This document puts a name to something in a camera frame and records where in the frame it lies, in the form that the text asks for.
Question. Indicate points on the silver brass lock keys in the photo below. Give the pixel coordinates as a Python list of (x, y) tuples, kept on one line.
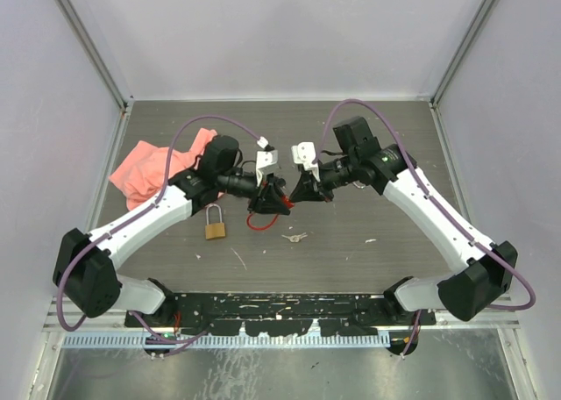
[(295, 238)]

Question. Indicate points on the pink cloth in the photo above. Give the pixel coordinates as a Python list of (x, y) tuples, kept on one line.
[(140, 175)]

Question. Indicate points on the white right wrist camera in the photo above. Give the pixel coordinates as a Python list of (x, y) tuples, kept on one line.
[(304, 156)]

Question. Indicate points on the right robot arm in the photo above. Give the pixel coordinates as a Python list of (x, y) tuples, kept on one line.
[(480, 269)]

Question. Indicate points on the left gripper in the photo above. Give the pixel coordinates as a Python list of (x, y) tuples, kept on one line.
[(271, 198)]

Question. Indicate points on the slotted cable duct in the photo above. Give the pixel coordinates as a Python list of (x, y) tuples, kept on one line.
[(131, 340)]

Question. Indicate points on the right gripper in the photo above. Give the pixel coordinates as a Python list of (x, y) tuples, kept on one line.
[(306, 189)]

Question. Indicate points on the large brass padlock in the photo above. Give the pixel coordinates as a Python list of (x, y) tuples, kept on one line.
[(214, 230)]

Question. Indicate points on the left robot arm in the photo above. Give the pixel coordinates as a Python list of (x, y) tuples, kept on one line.
[(87, 264)]

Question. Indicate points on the aluminium frame rail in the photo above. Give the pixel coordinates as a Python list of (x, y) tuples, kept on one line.
[(115, 318)]

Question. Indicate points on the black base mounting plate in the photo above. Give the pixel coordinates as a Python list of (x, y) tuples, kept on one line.
[(276, 314)]

